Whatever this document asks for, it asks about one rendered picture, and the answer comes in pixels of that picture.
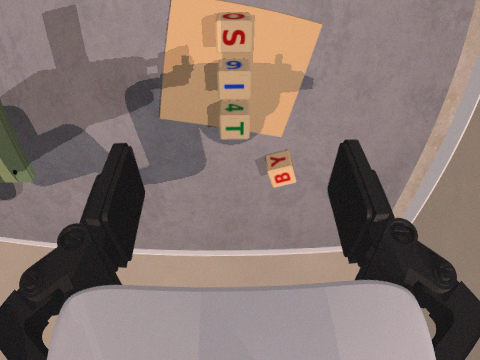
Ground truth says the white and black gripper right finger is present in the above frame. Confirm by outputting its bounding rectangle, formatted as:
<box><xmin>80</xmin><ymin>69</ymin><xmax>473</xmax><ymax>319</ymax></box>
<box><xmin>328</xmin><ymin>140</ymin><xmax>480</xmax><ymax>360</ymax></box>

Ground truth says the tan wooden letter block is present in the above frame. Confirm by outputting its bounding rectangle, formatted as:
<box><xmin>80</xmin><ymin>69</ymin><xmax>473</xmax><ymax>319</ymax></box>
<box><xmin>215</xmin><ymin>12</ymin><xmax>252</xmax><ymax>53</ymax></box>
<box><xmin>265</xmin><ymin>150</ymin><xmax>296</xmax><ymax>187</ymax></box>
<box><xmin>217</xmin><ymin>59</ymin><xmax>251</xmax><ymax>100</ymax></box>
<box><xmin>219</xmin><ymin>101</ymin><xmax>250</xmax><ymax>139</ymax></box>

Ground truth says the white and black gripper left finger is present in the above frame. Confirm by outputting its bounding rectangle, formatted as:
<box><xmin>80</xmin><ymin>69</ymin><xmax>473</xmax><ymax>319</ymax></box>
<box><xmin>0</xmin><ymin>143</ymin><xmax>145</xmax><ymax>360</ymax></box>

